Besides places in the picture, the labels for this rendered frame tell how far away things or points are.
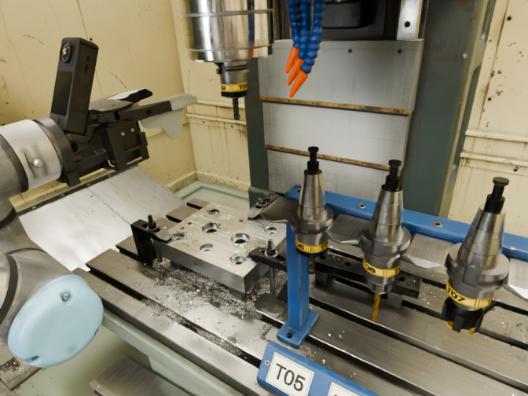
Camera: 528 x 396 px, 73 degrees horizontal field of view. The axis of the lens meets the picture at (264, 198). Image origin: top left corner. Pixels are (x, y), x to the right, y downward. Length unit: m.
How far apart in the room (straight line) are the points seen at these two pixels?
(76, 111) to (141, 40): 1.37
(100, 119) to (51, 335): 0.26
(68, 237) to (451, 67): 1.37
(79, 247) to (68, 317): 1.15
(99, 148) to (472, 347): 0.75
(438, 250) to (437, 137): 0.61
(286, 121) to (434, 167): 0.46
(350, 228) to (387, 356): 0.33
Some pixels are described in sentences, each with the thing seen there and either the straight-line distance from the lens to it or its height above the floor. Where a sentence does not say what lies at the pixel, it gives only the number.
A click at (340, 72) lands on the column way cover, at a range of 1.06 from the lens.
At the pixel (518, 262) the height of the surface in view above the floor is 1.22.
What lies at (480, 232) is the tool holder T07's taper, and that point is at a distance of 0.46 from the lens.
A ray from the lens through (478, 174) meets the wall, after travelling 1.48.
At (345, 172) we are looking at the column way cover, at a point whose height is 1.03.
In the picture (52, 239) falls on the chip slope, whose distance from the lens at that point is 1.54.
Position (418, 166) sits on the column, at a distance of 1.11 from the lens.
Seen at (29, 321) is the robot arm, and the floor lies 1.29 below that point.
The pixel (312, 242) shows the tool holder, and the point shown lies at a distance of 0.54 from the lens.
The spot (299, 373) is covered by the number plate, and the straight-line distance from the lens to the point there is 0.68.
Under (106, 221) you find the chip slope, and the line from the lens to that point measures 1.59.
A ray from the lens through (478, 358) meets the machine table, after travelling 0.84.
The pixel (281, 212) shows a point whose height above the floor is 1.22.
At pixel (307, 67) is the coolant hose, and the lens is 0.56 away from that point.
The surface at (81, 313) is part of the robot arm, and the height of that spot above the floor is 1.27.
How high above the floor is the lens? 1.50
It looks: 28 degrees down
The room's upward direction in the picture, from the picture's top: 3 degrees counter-clockwise
